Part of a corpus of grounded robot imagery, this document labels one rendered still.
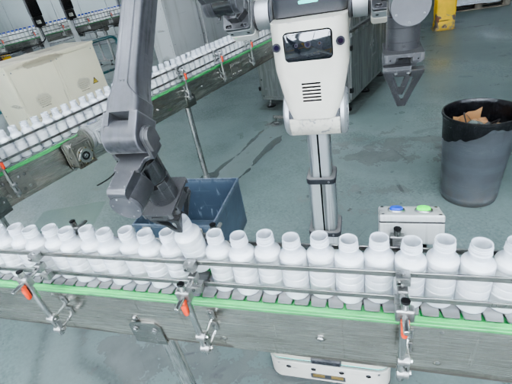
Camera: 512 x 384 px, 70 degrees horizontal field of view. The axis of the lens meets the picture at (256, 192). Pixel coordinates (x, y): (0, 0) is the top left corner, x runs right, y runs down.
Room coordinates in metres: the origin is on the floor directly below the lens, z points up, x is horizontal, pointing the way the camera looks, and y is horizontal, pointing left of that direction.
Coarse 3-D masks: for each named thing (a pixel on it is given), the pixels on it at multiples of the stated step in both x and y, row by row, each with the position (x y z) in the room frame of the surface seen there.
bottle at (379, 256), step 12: (372, 240) 0.54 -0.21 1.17; (384, 240) 0.55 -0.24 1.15; (372, 252) 0.54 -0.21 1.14; (384, 252) 0.53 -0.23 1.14; (372, 264) 0.52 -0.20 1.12; (384, 264) 0.51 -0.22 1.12; (372, 276) 0.52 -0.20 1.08; (384, 276) 0.52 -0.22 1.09; (372, 288) 0.52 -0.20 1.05; (384, 288) 0.51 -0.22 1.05; (372, 300) 0.52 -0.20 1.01; (384, 300) 0.51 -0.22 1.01
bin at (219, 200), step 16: (192, 192) 1.35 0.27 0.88; (208, 192) 1.32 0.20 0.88; (224, 192) 1.30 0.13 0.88; (240, 192) 1.27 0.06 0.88; (192, 208) 1.36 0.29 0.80; (208, 208) 1.33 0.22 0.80; (224, 208) 1.11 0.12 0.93; (240, 208) 1.24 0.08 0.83; (144, 224) 1.08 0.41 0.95; (208, 224) 1.31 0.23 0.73; (224, 224) 1.07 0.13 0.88; (240, 224) 1.20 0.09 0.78
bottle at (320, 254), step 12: (312, 240) 0.58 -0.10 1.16; (324, 240) 0.57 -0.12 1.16; (312, 252) 0.58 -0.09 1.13; (324, 252) 0.57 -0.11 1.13; (312, 264) 0.57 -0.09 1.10; (324, 264) 0.55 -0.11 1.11; (312, 276) 0.57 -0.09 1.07; (324, 276) 0.56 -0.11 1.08; (312, 288) 0.57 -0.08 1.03; (324, 288) 0.56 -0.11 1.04
